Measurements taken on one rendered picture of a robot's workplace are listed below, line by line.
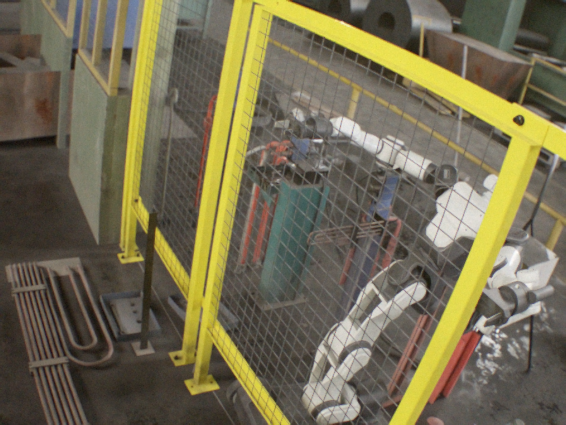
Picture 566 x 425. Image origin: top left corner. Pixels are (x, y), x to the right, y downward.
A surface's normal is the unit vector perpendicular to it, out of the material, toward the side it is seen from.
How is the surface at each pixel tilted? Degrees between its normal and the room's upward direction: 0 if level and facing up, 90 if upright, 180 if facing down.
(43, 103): 90
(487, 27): 90
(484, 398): 0
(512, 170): 90
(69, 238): 0
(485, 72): 100
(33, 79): 90
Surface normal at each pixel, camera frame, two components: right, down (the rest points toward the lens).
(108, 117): 0.48, 0.50
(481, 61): -0.81, 0.30
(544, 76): -0.86, 0.10
